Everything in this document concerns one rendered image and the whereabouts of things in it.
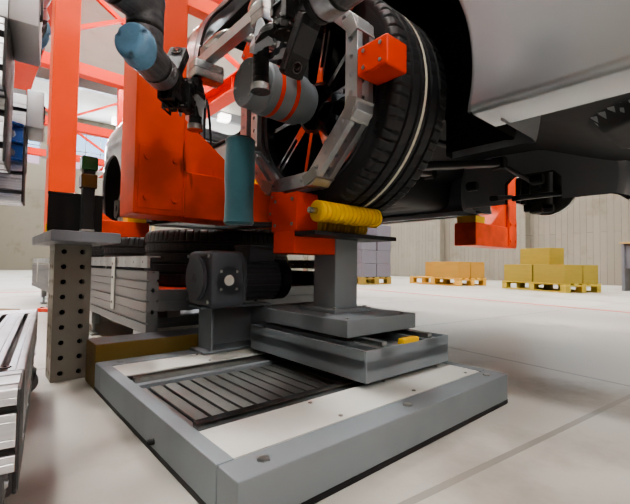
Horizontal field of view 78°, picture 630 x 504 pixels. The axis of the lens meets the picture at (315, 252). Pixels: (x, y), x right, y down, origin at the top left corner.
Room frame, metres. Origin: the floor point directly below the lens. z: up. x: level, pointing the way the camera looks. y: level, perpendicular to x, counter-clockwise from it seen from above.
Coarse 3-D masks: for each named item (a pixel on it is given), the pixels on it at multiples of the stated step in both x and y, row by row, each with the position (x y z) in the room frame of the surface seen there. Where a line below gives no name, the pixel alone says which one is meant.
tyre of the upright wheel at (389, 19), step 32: (384, 32) 0.96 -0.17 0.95; (416, 64) 0.97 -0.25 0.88; (384, 96) 0.95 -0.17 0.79; (416, 96) 0.98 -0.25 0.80; (384, 128) 0.96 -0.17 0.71; (416, 128) 1.02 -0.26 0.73; (352, 160) 1.04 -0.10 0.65; (384, 160) 1.01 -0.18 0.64; (416, 160) 1.07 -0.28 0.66; (320, 192) 1.13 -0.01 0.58; (352, 192) 1.06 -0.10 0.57; (384, 192) 1.11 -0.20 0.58
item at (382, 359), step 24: (264, 336) 1.23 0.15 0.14; (288, 336) 1.13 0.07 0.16; (312, 336) 1.13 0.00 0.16; (336, 336) 1.09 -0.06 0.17; (360, 336) 1.04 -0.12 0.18; (384, 336) 1.19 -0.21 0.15; (408, 336) 1.12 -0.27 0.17; (432, 336) 1.12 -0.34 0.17; (312, 360) 1.05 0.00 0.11; (336, 360) 0.99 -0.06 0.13; (360, 360) 0.92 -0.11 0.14; (384, 360) 0.96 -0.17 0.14; (408, 360) 1.02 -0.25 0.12; (432, 360) 1.09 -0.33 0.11
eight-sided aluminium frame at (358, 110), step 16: (352, 16) 0.92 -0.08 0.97; (352, 32) 0.92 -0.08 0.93; (368, 32) 0.94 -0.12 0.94; (352, 48) 0.93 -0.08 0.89; (352, 64) 0.92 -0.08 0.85; (352, 80) 0.92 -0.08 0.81; (352, 96) 0.92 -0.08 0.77; (368, 96) 0.94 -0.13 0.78; (352, 112) 0.92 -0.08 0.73; (368, 112) 0.94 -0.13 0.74; (240, 128) 1.32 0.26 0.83; (256, 128) 1.32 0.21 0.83; (336, 128) 0.96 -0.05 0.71; (352, 128) 0.98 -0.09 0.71; (256, 144) 1.32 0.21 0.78; (336, 144) 0.97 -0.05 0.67; (352, 144) 0.99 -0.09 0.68; (256, 160) 1.26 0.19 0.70; (320, 160) 1.01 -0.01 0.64; (336, 160) 1.02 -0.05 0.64; (256, 176) 1.24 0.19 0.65; (272, 176) 1.24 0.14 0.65; (288, 176) 1.11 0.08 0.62; (304, 176) 1.05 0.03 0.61; (320, 176) 1.02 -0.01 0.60; (288, 192) 1.18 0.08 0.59
